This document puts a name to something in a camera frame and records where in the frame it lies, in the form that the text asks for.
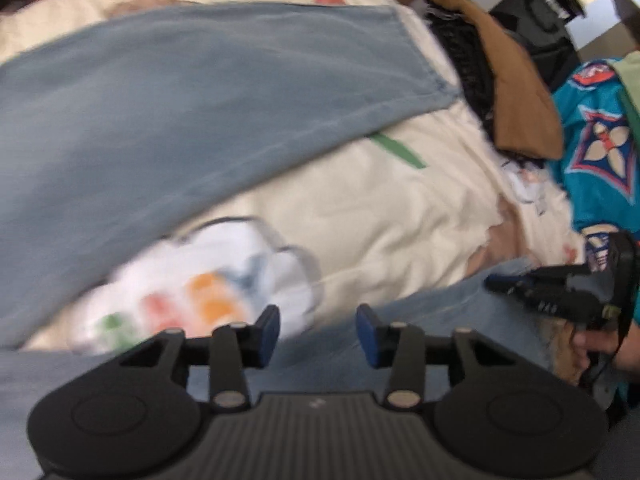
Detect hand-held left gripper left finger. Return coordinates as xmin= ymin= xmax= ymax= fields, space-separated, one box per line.
xmin=120 ymin=305 xmax=281 ymax=412

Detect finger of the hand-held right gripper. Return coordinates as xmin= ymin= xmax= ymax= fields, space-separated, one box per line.
xmin=520 ymin=290 xmax=598 ymax=322
xmin=484 ymin=266 xmax=576 ymax=294

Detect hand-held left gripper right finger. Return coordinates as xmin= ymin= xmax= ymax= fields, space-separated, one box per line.
xmin=355 ymin=304 xmax=516 ymax=409

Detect light blue denim pants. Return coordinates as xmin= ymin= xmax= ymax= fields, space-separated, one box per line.
xmin=0 ymin=2 xmax=551 ymax=480

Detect person's right hand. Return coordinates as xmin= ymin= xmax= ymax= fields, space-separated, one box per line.
xmin=572 ymin=329 xmax=621 ymax=357

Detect teal printed jersey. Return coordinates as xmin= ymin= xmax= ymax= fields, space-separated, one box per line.
xmin=550 ymin=57 xmax=640 ymax=273

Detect cream bear print bed sheet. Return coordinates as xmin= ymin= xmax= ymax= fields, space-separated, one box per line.
xmin=0 ymin=0 xmax=587 ymax=356

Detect brown garment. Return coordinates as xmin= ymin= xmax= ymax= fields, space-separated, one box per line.
xmin=427 ymin=0 xmax=566 ymax=161

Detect light green cloth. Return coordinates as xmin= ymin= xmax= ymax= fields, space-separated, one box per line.
xmin=614 ymin=52 xmax=640 ymax=138

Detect black knit garment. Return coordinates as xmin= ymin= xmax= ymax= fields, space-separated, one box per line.
xmin=424 ymin=0 xmax=502 ymax=142

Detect dark furniture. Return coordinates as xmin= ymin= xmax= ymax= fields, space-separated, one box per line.
xmin=490 ymin=0 xmax=640 ymax=92

